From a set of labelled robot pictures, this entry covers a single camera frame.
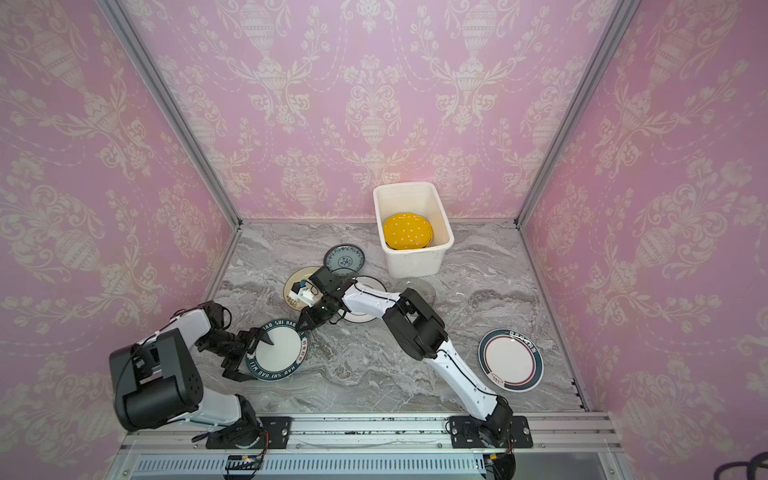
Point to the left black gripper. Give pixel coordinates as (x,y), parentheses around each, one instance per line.
(251,338)

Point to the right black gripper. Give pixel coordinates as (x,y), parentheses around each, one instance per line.
(318,307)

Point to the white plate green lettered rim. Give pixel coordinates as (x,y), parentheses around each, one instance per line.
(281,359)

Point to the yellow polka dot plate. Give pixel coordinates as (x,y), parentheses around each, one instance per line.
(407,231)

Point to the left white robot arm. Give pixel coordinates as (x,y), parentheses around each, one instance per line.
(156,381)

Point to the white plastic bin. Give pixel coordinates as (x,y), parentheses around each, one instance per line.
(420,198)

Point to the cream plate with plant motif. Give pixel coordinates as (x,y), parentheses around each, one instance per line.
(297,285)

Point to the small teal patterned plate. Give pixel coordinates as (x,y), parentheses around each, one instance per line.
(344,259)

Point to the white plate black rim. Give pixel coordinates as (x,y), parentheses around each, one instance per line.
(373,283)

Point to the clear glass plate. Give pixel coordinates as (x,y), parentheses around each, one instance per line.
(421,286)

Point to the white vented strip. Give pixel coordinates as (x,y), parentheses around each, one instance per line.
(307,466)

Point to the white plate red green rim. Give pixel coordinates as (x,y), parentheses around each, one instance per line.
(510,360)

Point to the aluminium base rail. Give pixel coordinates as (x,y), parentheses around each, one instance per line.
(544,445)

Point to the aluminium left corner post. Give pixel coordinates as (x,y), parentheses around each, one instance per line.
(117,16)

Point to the aluminium corner post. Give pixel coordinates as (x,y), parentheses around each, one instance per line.
(117,16)
(611,37)

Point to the aluminium right corner post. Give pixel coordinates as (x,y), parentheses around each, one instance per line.
(611,37)

